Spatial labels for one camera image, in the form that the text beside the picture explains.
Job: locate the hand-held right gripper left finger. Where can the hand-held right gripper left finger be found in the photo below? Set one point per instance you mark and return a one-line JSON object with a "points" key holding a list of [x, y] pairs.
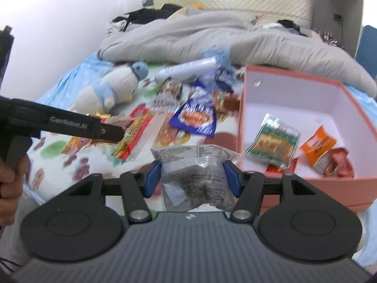
{"points": [[153, 179]]}

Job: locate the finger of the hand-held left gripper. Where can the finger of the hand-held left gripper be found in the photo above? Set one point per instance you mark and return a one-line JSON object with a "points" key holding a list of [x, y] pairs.
{"points": [[113, 134]]}

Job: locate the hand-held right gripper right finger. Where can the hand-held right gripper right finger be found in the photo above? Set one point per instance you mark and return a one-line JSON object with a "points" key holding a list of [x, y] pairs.
{"points": [[231, 179]]}

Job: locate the red yellow clear snack packet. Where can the red yellow clear snack packet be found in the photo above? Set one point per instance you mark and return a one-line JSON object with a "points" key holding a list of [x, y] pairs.
{"points": [[138, 137]]}

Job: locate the grey clear snack packet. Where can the grey clear snack packet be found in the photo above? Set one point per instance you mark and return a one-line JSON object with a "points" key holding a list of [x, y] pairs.
{"points": [[200, 179]]}

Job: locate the shiny red snack packet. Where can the shiny red snack packet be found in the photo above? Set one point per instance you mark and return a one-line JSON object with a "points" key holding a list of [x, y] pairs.
{"points": [[274, 169]]}

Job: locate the green snack packet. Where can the green snack packet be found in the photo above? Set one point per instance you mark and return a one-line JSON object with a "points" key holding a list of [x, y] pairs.
{"points": [[274, 141]]}

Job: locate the pink cardboard box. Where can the pink cardboard box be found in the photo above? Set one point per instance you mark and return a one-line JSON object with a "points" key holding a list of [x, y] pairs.
{"points": [[294, 100]]}

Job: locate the crinkled red snack packet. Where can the crinkled red snack packet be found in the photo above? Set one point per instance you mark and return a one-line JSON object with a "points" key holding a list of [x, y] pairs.
{"points": [[341, 162]]}

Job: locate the person's left hand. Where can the person's left hand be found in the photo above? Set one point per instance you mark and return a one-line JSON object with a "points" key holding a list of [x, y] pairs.
{"points": [[11, 188]]}

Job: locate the orange brown snack packet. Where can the orange brown snack packet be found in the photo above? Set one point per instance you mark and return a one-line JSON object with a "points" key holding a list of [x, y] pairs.
{"points": [[78, 146]]}

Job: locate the white blue plush toy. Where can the white blue plush toy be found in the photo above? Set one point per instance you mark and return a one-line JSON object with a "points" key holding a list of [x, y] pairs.
{"points": [[112, 88]]}

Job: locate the blue snack packet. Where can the blue snack packet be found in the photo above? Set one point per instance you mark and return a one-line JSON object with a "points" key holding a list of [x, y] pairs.
{"points": [[193, 115]]}

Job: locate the dark red snack packet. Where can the dark red snack packet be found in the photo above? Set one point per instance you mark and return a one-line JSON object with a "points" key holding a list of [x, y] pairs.
{"points": [[229, 103]]}

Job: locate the white tube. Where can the white tube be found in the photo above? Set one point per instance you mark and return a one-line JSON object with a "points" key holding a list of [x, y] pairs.
{"points": [[185, 68]]}

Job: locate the black bag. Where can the black bag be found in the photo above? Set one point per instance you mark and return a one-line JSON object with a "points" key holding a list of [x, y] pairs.
{"points": [[147, 14]]}

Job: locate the crumpled blue plastic bag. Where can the crumpled blue plastic bag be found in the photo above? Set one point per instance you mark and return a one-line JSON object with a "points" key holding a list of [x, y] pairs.
{"points": [[218, 56]]}

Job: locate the grey blanket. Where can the grey blanket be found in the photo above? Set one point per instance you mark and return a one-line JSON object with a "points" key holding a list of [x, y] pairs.
{"points": [[235, 32]]}

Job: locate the black clothing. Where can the black clothing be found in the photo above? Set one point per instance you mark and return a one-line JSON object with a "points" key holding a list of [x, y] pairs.
{"points": [[287, 24]]}

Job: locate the group of small bottles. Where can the group of small bottles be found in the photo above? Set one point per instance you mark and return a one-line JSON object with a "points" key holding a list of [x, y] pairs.
{"points": [[331, 39]]}

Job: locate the blue board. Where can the blue board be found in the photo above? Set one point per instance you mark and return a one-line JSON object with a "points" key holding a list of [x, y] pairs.
{"points": [[368, 47]]}

